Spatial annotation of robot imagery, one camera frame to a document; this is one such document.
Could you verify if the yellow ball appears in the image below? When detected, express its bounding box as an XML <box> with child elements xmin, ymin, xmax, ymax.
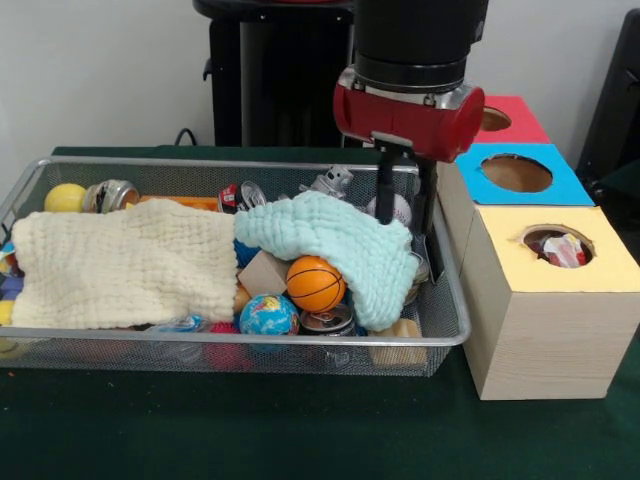
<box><xmin>44</xmin><ymin>183</ymin><xmax>89</xmax><ymax>213</ymax></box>

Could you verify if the mint waffle cloth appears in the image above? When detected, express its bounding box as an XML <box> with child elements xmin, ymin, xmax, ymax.
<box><xmin>233</xmin><ymin>190</ymin><xmax>419</xmax><ymax>329</ymax></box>

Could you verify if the grey toy robot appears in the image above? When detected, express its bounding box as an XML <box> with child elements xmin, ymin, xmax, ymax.
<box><xmin>300</xmin><ymin>165</ymin><xmax>354</xmax><ymax>201</ymax></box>

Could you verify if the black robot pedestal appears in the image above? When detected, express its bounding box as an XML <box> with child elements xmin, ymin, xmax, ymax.
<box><xmin>193</xmin><ymin>0</ymin><xmax>401</xmax><ymax>149</ymax></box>

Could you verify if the multicoloured patterned cloth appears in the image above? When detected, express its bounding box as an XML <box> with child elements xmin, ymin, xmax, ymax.
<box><xmin>543</xmin><ymin>232</ymin><xmax>591</xmax><ymax>268</ymax></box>

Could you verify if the wooden box with three holes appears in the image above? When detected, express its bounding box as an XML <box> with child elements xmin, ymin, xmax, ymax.
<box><xmin>417</xmin><ymin>95</ymin><xmax>640</xmax><ymax>401</ymax></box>

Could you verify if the plain wooden block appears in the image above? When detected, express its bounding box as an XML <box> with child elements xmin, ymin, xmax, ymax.
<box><xmin>237</xmin><ymin>250</ymin><xmax>291</xmax><ymax>298</ymax></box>

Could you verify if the flattened silver can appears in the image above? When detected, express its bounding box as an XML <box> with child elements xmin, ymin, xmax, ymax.
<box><xmin>300</xmin><ymin>303</ymin><xmax>356</xmax><ymax>337</ymax></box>

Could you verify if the white baseball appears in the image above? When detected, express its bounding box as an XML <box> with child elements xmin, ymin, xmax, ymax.
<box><xmin>366</xmin><ymin>192</ymin><xmax>413</xmax><ymax>229</ymax></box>

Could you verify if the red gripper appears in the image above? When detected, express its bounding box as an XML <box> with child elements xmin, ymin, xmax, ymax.
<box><xmin>333</xmin><ymin>68</ymin><xmax>485</xmax><ymax>239</ymax></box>

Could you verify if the blue globe ball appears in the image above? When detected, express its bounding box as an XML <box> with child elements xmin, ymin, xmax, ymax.
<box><xmin>239</xmin><ymin>293</ymin><xmax>300</xmax><ymax>337</ymax></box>

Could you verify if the crushed silver drink can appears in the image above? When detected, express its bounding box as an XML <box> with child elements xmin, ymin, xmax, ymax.
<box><xmin>83</xmin><ymin>179</ymin><xmax>141</xmax><ymax>215</ymax></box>

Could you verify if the shallow clear mesh bin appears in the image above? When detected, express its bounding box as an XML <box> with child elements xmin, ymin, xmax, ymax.
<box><xmin>0</xmin><ymin>155</ymin><xmax>471</xmax><ymax>378</ymax></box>

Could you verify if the orange toy basketball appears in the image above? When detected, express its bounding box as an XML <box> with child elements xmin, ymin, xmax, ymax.
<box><xmin>286</xmin><ymin>256</ymin><xmax>348</xmax><ymax>314</ymax></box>

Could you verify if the cream waffle cloth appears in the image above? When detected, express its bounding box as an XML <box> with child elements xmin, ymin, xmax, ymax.
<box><xmin>10</xmin><ymin>197</ymin><xmax>241</xmax><ymax>331</ymax></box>

